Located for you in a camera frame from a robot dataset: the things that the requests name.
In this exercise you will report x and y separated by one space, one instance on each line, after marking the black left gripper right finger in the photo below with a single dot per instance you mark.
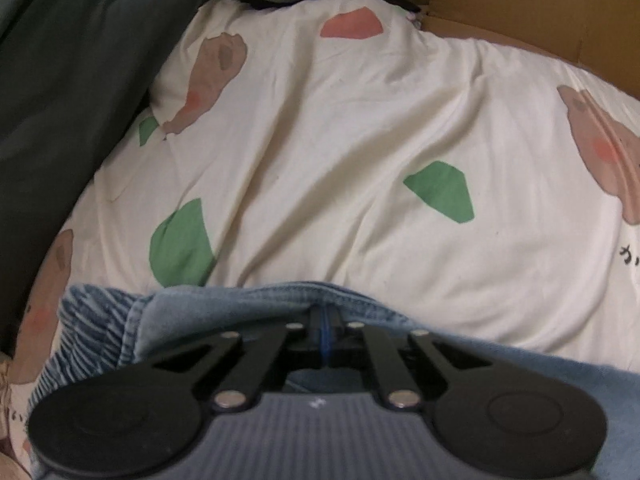
360 358

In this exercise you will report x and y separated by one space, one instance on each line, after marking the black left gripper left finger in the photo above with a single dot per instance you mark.
252 367

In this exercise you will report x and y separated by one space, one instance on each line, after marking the light blue denim pants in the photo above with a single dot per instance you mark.
103 329

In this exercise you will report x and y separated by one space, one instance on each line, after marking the cream bear print bedsheet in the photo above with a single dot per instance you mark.
480 190

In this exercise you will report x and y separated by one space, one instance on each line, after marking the dark grey blanket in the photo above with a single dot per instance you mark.
74 74

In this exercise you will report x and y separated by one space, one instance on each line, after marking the brown cardboard box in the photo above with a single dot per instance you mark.
599 35

